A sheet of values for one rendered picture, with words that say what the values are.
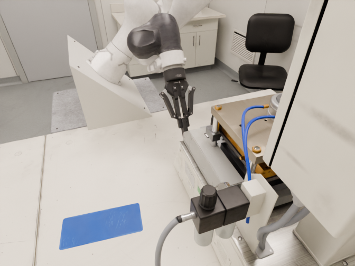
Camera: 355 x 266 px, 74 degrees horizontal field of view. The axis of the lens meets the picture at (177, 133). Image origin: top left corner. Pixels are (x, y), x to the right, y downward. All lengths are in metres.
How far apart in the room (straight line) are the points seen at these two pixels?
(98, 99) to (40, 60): 2.60
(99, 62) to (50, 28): 2.38
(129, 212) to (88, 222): 0.12
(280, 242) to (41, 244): 0.61
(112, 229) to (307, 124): 0.62
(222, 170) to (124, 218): 0.36
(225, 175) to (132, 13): 0.77
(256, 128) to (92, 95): 0.73
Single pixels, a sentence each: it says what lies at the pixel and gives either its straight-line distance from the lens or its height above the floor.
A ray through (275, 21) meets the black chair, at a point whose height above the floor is 0.89.
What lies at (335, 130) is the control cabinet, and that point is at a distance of 0.27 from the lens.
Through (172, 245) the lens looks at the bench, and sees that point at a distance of 0.72.
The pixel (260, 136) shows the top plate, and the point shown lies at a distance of 0.48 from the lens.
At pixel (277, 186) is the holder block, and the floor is 0.99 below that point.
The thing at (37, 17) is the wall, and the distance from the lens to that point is 3.48.
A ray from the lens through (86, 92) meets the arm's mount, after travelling 1.04.
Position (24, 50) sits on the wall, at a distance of 3.60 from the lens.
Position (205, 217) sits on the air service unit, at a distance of 0.37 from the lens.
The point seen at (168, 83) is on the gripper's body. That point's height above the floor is 1.04.
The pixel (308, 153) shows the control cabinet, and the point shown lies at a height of 1.22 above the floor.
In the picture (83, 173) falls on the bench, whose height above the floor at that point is 0.75.
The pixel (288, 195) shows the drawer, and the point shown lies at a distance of 0.59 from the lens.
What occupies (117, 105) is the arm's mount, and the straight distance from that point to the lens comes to 1.08.
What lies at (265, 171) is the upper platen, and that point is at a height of 1.05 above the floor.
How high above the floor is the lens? 1.39
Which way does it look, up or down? 38 degrees down
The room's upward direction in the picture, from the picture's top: straight up
